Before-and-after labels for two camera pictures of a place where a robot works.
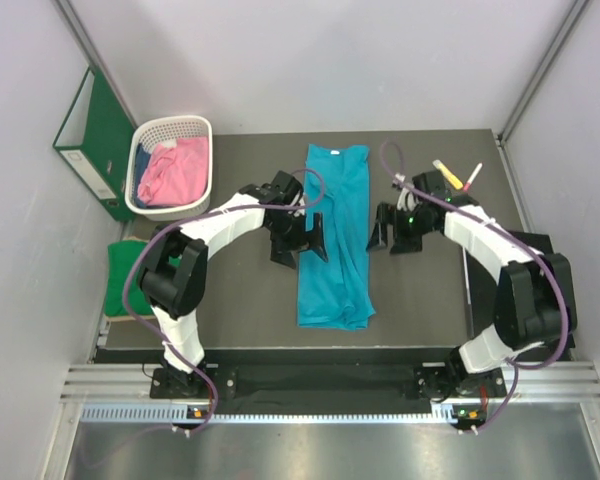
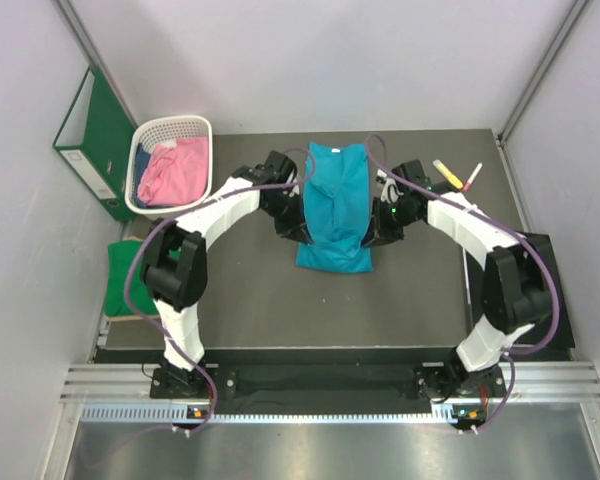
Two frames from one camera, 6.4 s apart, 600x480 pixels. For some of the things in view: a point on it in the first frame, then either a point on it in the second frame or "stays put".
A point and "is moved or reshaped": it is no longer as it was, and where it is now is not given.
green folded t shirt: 122,255 stays put
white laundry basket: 170,168 stays put
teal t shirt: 337,294 is moved or reshaped
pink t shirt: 176,174 stays put
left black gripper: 304,240 -> 296,227
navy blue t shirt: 142,160 stays put
